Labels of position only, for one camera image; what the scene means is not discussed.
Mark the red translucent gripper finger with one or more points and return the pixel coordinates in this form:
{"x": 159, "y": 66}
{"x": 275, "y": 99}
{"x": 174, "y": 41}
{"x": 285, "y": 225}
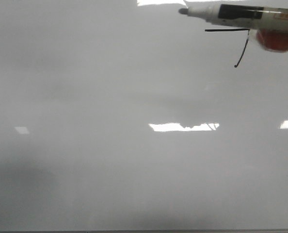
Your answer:
{"x": 275, "y": 41}

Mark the white black whiteboard marker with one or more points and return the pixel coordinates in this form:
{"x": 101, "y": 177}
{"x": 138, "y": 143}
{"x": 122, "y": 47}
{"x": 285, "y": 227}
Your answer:
{"x": 251, "y": 17}

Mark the white glossy whiteboard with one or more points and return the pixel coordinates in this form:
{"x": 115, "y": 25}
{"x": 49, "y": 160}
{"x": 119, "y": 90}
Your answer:
{"x": 121, "y": 116}

